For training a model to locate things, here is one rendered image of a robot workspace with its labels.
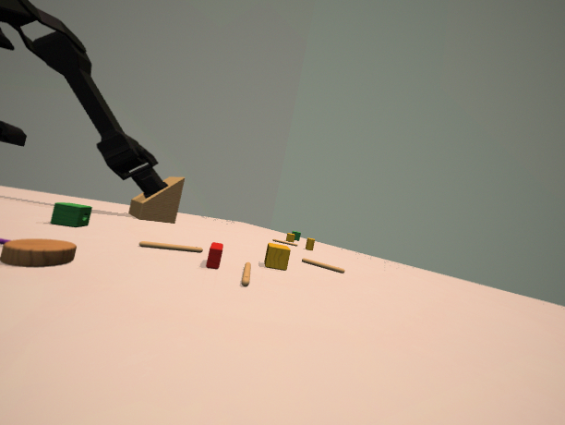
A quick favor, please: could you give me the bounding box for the round wooden disc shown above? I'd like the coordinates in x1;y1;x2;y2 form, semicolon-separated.
0;238;77;267

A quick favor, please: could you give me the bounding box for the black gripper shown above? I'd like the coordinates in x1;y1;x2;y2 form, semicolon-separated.
0;120;27;147

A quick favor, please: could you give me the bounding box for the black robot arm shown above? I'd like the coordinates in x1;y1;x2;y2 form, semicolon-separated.
0;0;169;199

